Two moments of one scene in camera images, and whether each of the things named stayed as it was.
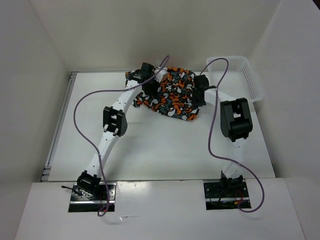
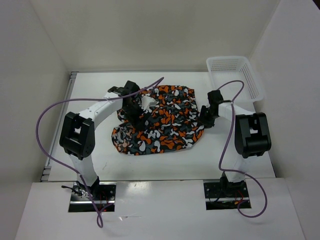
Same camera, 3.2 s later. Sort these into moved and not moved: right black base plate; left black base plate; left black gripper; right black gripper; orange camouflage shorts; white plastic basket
Moved: right black gripper; orange camouflage shorts; left black gripper
Not moved: white plastic basket; right black base plate; left black base plate
